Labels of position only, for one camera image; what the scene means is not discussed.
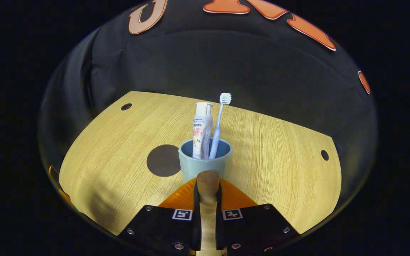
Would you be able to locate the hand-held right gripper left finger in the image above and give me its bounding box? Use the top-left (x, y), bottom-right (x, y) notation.
top-left (120, 178), bottom-right (202, 255)

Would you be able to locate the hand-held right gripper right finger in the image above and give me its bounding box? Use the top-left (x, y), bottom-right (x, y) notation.
top-left (216, 178), bottom-right (300, 255)

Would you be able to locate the pale green cup wooden handle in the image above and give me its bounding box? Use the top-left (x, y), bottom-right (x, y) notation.
top-left (178, 138), bottom-right (233, 256)

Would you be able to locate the dark brown round coaster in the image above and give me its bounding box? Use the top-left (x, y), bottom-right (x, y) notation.
top-left (147, 144), bottom-right (182, 177)

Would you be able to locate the light blue toothbrush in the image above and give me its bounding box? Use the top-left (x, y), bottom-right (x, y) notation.
top-left (209, 93), bottom-right (232, 159)

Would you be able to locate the white toothpaste tube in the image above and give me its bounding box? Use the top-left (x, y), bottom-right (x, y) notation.
top-left (192, 102), bottom-right (214, 159)

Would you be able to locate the wooden desktop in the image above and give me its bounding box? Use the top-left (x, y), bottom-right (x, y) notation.
top-left (59, 91), bottom-right (342, 256)

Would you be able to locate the black backdrop cloth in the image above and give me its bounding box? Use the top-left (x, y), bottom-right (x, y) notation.
top-left (38, 0), bottom-right (378, 199)

